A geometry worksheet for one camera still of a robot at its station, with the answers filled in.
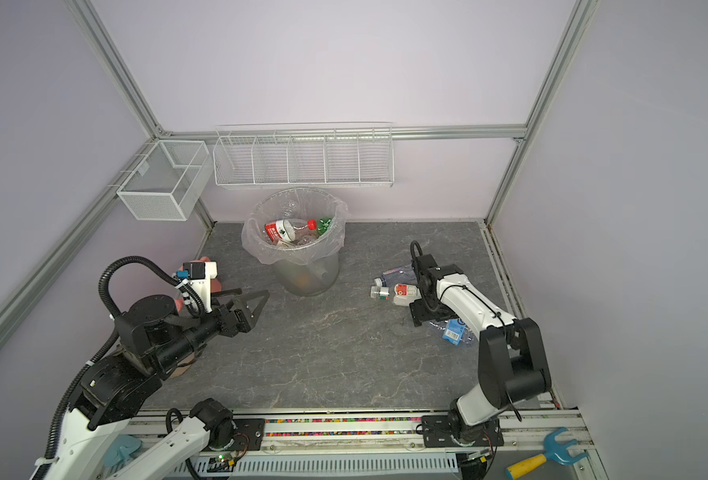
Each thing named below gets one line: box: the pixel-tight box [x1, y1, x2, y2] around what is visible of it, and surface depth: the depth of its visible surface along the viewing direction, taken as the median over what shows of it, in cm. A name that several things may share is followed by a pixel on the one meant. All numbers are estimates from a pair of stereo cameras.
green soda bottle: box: [316, 216, 332, 236], surface depth 86 cm
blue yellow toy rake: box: [505, 427, 589, 480], surface depth 71 cm
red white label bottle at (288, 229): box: [264, 219, 317, 242], surface depth 91 cm
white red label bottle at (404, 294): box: [393, 283, 422, 306], surface depth 96 cm
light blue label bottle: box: [429, 318, 475, 346], surface depth 88 cm
